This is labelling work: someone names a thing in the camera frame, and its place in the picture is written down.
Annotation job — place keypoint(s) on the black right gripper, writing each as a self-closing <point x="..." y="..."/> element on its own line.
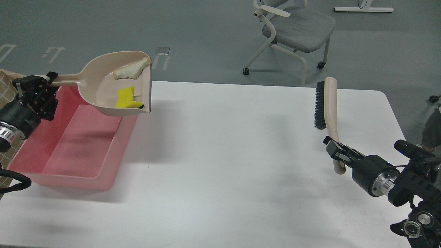
<point x="372" y="173"/>

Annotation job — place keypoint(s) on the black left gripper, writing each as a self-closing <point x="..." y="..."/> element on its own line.
<point x="37" y="99"/>

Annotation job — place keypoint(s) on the beige hand brush black bristles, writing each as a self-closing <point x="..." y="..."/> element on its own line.
<point x="326" y="107"/>

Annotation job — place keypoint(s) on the beige plastic dustpan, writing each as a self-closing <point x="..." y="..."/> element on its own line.
<point x="97" y="86"/>

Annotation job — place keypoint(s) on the yellow sponge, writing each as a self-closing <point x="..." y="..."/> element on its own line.
<point x="125" y="99"/>

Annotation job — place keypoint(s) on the toast bread slice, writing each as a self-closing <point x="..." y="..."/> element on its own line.
<point x="131" y="70"/>

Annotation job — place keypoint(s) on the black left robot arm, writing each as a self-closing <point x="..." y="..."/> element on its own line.
<point x="10" y="180"/>

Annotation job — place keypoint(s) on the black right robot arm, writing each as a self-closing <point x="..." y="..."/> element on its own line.
<point x="414" y="185"/>

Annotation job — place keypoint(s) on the pink plastic bin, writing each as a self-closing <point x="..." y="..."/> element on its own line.
<point x="80" y="148"/>

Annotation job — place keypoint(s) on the chair leg with caster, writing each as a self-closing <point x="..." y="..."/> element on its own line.
<point x="434" y="98"/>

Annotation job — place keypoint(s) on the grey white office chair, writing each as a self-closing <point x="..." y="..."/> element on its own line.
<point x="291" y="30"/>

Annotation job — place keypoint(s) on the white desk foot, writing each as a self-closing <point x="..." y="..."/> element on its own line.
<point x="365" y="6"/>

